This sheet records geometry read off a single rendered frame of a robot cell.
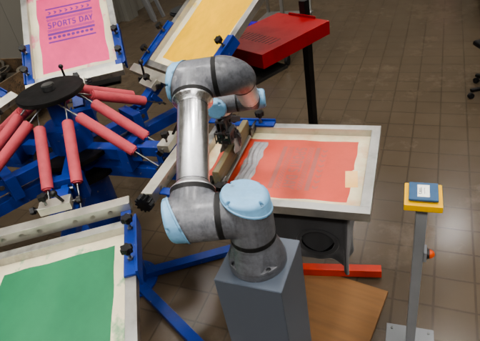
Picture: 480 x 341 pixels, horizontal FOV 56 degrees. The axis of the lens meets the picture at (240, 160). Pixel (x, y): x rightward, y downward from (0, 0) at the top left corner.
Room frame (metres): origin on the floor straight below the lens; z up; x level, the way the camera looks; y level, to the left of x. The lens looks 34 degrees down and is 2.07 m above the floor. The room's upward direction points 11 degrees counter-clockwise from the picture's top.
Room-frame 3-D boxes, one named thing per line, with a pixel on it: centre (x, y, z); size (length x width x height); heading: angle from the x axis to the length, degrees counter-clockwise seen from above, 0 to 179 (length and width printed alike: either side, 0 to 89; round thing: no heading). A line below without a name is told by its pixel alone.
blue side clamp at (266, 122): (1.91, -0.06, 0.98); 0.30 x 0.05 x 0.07; 66
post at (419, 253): (1.21, -0.63, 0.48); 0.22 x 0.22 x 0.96; 66
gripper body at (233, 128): (1.61, 0.03, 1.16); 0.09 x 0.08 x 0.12; 156
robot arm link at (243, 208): (0.83, 0.01, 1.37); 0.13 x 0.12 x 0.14; 82
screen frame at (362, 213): (1.55, -0.16, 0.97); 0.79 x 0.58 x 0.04; 66
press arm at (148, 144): (1.78, 0.35, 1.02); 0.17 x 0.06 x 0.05; 66
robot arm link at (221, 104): (1.52, 0.03, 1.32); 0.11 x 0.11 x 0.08; 82
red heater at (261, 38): (2.82, -0.35, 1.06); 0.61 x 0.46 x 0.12; 126
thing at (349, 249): (1.44, -0.43, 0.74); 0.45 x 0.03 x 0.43; 156
